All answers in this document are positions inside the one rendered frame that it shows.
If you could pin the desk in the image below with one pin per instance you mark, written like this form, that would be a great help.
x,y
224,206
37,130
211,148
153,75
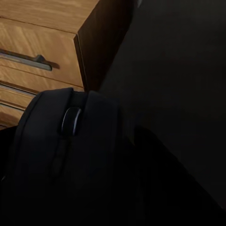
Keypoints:
x,y
169,75

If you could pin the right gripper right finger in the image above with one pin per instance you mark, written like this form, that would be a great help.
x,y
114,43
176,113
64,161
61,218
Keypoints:
x,y
171,195

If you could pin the cabinet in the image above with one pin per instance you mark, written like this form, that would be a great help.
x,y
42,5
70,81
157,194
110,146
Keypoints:
x,y
55,44

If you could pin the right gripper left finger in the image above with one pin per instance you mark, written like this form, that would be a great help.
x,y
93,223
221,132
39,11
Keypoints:
x,y
6,141

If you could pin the mouse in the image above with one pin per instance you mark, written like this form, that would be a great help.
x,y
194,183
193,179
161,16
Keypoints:
x,y
71,164

